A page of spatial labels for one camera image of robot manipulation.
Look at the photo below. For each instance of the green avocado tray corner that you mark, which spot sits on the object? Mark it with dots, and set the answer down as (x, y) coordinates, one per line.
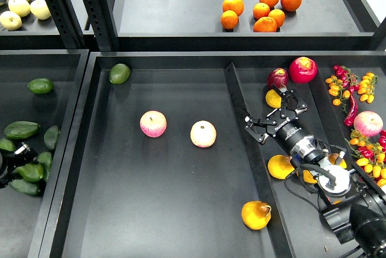
(119, 73)

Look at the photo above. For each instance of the black tray divider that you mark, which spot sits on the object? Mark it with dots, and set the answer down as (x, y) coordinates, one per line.
(277, 228)

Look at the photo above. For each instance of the dark avocado by tray edge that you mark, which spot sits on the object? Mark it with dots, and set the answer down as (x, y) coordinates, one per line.
(51, 137)

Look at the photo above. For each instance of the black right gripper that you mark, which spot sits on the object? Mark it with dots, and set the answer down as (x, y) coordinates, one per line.
(291, 135)

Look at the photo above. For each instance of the black metal shelf rack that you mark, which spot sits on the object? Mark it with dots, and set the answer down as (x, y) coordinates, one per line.
(194, 25)

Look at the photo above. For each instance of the black centre tray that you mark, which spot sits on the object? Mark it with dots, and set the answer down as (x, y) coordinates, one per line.
(121, 193)

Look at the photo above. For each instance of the black tray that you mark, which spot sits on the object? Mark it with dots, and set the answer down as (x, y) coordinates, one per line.
(24, 217)
(121, 193)

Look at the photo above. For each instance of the dark avocado bottom left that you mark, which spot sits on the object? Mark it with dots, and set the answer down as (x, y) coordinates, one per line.
(25, 187)

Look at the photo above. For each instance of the red chili pepper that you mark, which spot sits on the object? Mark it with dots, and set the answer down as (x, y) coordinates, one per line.
(352, 113)

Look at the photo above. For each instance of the pale yellow pear middle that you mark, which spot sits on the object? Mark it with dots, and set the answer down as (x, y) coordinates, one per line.
(20, 7)

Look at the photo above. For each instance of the dark avocado far left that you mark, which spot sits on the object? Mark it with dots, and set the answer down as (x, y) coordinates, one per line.
(7, 145)

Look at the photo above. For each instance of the pale yellow pear front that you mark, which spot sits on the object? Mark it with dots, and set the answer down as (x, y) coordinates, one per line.
(10, 20)

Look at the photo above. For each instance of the dark green avocado long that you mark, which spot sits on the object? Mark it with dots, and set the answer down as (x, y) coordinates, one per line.
(21, 130)

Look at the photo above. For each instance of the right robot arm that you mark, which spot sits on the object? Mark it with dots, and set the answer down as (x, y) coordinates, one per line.
(353, 206)

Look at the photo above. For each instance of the orange far left top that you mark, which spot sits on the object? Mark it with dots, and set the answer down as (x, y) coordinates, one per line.
(237, 6)

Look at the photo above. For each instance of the orange right small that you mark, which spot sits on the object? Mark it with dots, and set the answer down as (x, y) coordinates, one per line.
(278, 15)

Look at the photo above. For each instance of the pink apple left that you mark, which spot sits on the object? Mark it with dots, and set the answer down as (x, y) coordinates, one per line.
(153, 123)

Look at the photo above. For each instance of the orange small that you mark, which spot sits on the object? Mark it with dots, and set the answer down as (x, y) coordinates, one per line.
(260, 10)
(278, 15)

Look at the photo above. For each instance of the black left tray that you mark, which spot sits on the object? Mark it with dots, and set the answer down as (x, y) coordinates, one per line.
(24, 217)

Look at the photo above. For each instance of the pale yellow pear right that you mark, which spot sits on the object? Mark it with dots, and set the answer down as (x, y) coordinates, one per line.
(40, 9)

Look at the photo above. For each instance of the cherry tomato bunch lower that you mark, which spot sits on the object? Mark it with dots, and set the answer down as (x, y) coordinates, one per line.
(369, 155)

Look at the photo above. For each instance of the orange top right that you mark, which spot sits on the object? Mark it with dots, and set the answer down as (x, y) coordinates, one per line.
(290, 5)

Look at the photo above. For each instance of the cherry tomato bunch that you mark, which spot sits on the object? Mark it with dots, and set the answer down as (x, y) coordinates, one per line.
(345, 84)
(369, 155)

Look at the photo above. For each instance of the orange front bottom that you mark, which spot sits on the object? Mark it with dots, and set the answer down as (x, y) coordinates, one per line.
(265, 24)

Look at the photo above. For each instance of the orange lower left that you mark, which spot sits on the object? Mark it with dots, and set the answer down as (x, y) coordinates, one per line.
(229, 19)

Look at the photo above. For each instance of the cherry tomato bunch upper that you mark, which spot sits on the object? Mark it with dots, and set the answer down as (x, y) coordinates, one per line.
(345, 84)

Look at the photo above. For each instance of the dark red apple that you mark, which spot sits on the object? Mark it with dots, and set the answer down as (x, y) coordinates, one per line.
(278, 77)

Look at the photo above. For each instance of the red apple top right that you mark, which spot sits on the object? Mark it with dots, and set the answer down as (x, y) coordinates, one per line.
(302, 70)

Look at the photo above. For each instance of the pale pink apple centre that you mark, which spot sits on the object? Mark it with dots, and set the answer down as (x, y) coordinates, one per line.
(203, 134)

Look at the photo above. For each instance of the pink apple far right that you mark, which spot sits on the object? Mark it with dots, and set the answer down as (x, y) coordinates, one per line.
(368, 123)

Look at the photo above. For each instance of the orange centre small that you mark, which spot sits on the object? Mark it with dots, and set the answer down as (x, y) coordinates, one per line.
(260, 10)

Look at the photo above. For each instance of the green avocado left tray top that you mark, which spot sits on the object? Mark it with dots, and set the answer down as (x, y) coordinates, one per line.
(40, 85)

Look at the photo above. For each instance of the yellow pear with stem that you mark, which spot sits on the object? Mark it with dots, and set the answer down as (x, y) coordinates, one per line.
(279, 166)

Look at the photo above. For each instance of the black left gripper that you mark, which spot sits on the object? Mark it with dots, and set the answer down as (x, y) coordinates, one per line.
(23, 155)

